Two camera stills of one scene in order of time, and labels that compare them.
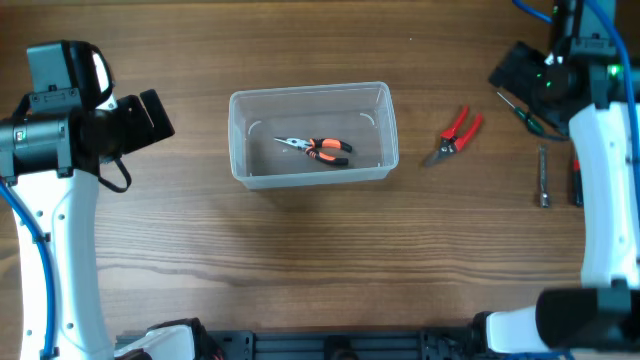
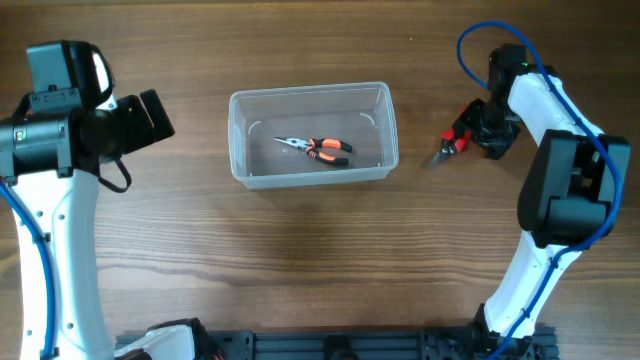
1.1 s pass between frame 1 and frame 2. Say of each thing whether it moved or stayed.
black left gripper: stayed
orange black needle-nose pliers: stayed
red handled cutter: stayed
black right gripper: moved
